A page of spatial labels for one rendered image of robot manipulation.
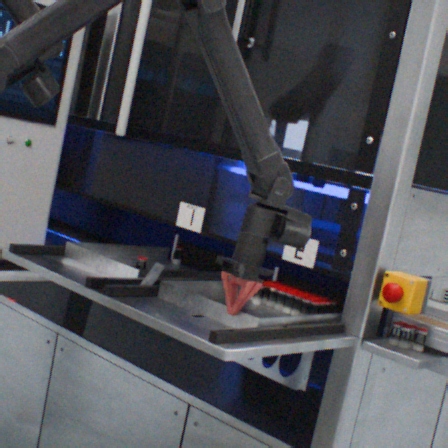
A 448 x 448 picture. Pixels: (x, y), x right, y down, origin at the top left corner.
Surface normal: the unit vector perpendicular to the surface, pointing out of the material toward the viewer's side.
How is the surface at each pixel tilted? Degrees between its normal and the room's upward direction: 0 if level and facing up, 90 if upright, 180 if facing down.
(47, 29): 90
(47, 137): 90
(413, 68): 90
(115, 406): 90
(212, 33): 99
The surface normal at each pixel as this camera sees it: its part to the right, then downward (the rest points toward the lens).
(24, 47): 0.56, 0.14
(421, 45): -0.65, -0.06
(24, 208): 0.76, 0.22
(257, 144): 0.29, 0.12
